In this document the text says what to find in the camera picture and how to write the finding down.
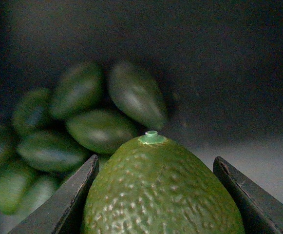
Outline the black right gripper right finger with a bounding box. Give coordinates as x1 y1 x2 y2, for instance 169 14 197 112
213 156 283 234

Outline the dark green avocado centre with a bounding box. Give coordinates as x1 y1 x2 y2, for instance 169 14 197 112
66 109 138 155

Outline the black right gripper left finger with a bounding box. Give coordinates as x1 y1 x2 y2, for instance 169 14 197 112
9 155 99 234

